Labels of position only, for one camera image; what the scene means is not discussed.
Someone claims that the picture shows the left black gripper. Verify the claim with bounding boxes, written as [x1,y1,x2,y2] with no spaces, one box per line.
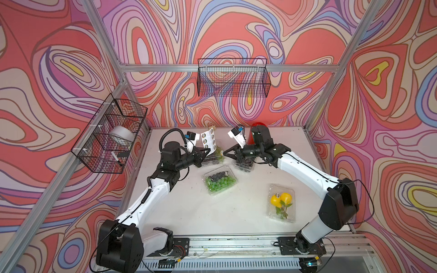
[173,148,210,173]

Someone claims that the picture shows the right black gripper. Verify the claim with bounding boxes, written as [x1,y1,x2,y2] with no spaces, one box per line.
[222,142,263,164]

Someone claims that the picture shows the white fruit sticker sheet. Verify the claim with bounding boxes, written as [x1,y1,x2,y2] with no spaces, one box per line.
[200,127,217,155]

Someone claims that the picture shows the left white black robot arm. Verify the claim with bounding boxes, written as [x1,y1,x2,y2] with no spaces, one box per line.
[93,128,211,273]

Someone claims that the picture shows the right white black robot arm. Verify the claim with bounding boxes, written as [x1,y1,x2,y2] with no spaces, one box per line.
[224,125,359,254]

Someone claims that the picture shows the clear box yellow fruit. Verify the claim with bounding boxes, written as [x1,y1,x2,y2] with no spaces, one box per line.
[266,184,295,223]

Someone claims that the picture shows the clear box dark purple grapes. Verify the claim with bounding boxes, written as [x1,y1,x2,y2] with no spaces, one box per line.
[233,159,254,172]

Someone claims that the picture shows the clear box red green grapes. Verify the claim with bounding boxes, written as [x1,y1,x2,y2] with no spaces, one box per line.
[202,146,225,167]

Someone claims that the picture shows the red pen cup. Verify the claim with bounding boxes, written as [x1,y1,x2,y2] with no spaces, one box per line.
[247,122,265,144]

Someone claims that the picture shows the clear box black green grapes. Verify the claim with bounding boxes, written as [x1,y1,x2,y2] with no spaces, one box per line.
[202,165,238,196]

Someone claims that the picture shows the marker pen in basket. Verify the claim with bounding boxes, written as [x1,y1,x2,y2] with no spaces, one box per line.
[111,151,121,164]

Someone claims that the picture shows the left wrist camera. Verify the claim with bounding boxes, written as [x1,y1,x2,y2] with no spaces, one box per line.
[185,131,200,153]

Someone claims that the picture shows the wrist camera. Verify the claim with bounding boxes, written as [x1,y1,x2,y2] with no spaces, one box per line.
[185,131,200,153]
[228,125,246,148]

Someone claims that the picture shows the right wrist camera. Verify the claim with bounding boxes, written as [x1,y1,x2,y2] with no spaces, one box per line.
[228,125,246,148]

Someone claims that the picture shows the black wire basket back wall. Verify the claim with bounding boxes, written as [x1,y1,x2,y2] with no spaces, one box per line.
[197,57,272,98]

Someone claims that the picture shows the black wire basket wall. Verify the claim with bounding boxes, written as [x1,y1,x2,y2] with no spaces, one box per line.
[197,57,272,98]
[71,94,148,174]

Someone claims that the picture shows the black wire basket left wall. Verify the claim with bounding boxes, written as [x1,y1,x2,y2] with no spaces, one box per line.
[71,94,148,174]

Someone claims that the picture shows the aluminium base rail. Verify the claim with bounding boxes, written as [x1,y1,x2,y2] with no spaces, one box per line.
[88,233,380,273]

